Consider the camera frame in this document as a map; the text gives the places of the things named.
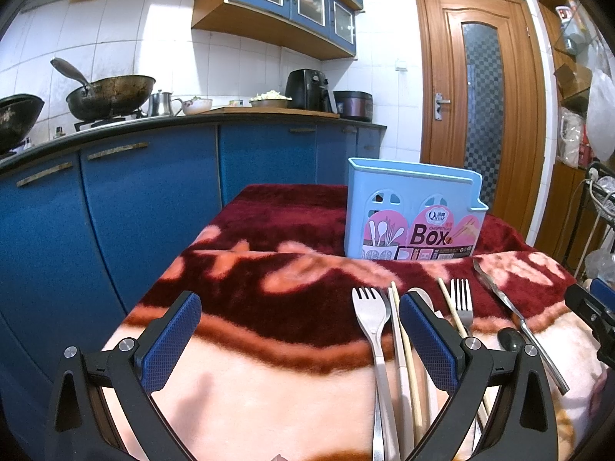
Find steel knife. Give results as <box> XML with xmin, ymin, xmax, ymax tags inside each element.
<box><xmin>472</xmin><ymin>259</ymin><xmax>569</xmax><ymax>395</ymax></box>

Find dark spoon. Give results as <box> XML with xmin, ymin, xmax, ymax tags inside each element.
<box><xmin>497</xmin><ymin>328</ymin><xmax>525</xmax><ymax>353</ymax></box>

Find beige plastic spoon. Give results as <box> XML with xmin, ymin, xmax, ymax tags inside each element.
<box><xmin>413</xmin><ymin>287</ymin><xmax>443</xmax><ymax>430</ymax></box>

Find small steel fork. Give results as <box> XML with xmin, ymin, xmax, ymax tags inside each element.
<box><xmin>450</xmin><ymin>279</ymin><xmax>474</xmax><ymax>334</ymax></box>

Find large steel fork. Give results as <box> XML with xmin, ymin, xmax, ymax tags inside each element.
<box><xmin>351</xmin><ymin>287</ymin><xmax>400</xmax><ymax>460</ymax></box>

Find blue kitchen base cabinets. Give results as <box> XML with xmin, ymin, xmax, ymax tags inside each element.
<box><xmin>1</xmin><ymin>116</ymin><xmax>384</xmax><ymax>460</ymax></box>

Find white plastic bag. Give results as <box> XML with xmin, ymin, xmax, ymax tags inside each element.
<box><xmin>586</xmin><ymin>70</ymin><xmax>615</xmax><ymax>161</ymax></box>

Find red floral plush blanket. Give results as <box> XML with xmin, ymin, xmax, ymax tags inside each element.
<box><xmin>110</xmin><ymin>184</ymin><xmax>607</xmax><ymax>460</ymax></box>

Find light blue utensil holder box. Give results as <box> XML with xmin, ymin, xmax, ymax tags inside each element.
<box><xmin>344</xmin><ymin>157</ymin><xmax>489</xmax><ymax>261</ymax></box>

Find wooden door with glass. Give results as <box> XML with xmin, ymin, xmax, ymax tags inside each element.
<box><xmin>417</xmin><ymin>0</ymin><xmax>546</xmax><ymax>234</ymax></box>

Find wooden shelf unit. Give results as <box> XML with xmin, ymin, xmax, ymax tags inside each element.
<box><xmin>537</xmin><ymin>0</ymin><xmax>605</xmax><ymax>273</ymax></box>

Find dark rice cooker pot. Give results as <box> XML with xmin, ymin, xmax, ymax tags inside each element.
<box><xmin>334</xmin><ymin>91</ymin><xmax>373</xmax><ymax>123</ymax></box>

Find dark wok at left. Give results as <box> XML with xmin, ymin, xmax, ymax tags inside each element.
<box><xmin>0</xmin><ymin>94</ymin><xmax>45</xmax><ymax>154</ymax></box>

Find steel kettle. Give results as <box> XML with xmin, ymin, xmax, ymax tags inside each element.
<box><xmin>146</xmin><ymin>90</ymin><xmax>183</xmax><ymax>118</ymax></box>

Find white floral bowl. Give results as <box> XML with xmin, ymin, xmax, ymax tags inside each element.
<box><xmin>181</xmin><ymin>97</ymin><xmax>213</xmax><ymax>116</ymax></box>

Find black air fryer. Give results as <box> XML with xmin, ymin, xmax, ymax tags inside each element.
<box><xmin>284</xmin><ymin>69</ymin><xmax>337</xmax><ymax>113</ymax></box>

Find wooden cutting board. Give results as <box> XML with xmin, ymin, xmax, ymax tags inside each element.
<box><xmin>204</xmin><ymin>106</ymin><xmax>340</xmax><ymax>119</ymax></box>

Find bowl of white food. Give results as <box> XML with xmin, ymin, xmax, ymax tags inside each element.
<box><xmin>249</xmin><ymin>90</ymin><xmax>292</xmax><ymax>108</ymax></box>

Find black wire rack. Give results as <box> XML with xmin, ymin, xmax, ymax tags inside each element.
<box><xmin>561</xmin><ymin>158</ymin><xmax>614</xmax><ymax>279</ymax></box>

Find steel door handle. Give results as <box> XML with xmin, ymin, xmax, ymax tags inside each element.
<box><xmin>434</xmin><ymin>92</ymin><xmax>451</xmax><ymax>121</ymax></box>

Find black wok with handle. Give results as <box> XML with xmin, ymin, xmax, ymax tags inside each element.
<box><xmin>50</xmin><ymin>57</ymin><xmax>155</xmax><ymax>122</ymax></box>

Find blue glass wall cabinet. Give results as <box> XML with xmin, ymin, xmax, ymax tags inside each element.
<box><xmin>192</xmin><ymin>0</ymin><xmax>363</xmax><ymax>60</ymax></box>

